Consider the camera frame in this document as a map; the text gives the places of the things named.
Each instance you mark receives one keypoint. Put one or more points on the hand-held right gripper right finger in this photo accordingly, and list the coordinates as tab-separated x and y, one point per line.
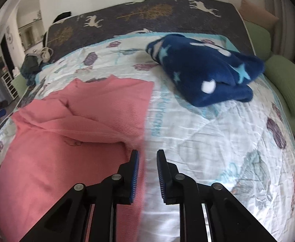
160	177

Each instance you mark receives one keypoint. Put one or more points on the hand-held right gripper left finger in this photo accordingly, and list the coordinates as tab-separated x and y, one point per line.
134	175

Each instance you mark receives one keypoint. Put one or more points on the pink knit garment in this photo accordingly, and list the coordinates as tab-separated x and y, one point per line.
61	156

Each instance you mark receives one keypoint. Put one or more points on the dark clothes heap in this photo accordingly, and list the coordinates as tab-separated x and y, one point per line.
30	66

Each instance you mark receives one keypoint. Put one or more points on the white shell-print quilt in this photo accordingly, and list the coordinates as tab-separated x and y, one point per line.
213	136

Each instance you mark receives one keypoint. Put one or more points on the navy star-print fleece garment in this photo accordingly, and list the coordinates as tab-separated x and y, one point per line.
200	65

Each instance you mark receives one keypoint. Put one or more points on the dark deer-print bed cover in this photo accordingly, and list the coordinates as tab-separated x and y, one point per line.
137	20

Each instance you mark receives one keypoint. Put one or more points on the white shelf unit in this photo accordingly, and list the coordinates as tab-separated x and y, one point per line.
7	85

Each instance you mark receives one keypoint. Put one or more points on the large green pillow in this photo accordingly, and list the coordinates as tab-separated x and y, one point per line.
286	80

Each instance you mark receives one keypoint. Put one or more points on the small green pillow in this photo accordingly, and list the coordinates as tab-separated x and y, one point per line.
257	37

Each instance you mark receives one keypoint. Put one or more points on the black object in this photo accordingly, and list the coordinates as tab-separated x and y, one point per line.
62	16

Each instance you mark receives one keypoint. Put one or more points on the tan pillow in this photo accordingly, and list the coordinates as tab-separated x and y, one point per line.
257	13

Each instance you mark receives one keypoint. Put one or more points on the grey striped curtain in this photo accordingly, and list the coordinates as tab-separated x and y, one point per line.
288	17

